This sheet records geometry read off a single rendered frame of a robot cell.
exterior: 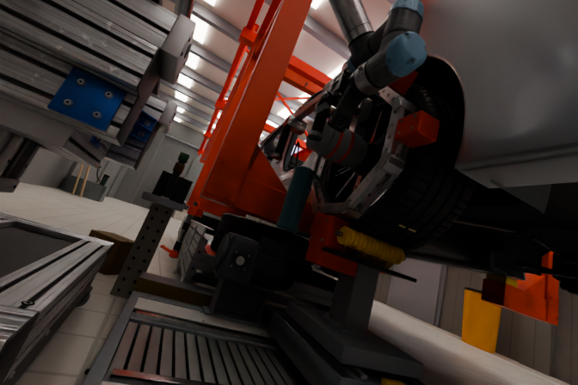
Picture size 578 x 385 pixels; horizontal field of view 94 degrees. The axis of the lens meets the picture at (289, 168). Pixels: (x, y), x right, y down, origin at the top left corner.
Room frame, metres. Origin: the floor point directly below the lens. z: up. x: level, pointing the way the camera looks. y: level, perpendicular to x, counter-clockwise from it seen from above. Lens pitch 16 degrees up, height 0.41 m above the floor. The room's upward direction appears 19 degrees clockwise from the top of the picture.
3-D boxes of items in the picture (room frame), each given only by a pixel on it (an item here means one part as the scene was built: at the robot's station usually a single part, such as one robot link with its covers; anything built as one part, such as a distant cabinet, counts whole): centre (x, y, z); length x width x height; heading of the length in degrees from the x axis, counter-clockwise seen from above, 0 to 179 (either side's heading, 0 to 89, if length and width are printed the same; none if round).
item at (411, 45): (0.47, -0.14, 0.86); 0.11 x 0.08 x 0.09; 19
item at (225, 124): (3.19, 0.92, 1.75); 0.19 x 0.19 x 2.45; 18
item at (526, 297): (2.12, -1.99, 0.69); 0.52 x 0.17 x 0.35; 108
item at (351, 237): (0.91, -0.35, 0.51); 0.29 x 0.06 x 0.06; 108
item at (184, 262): (2.69, 0.28, 0.14); 2.47 x 0.85 x 0.27; 18
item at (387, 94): (0.99, -0.21, 0.85); 0.54 x 0.07 x 0.54; 18
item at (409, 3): (0.49, -0.14, 0.95); 0.11 x 0.08 x 0.11; 15
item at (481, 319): (3.96, -3.24, 0.36); 0.47 x 0.45 x 0.72; 111
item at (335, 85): (0.63, -0.09, 0.86); 0.12 x 0.08 x 0.09; 19
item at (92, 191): (7.95, 5.23, 0.46); 0.91 x 0.73 x 0.92; 112
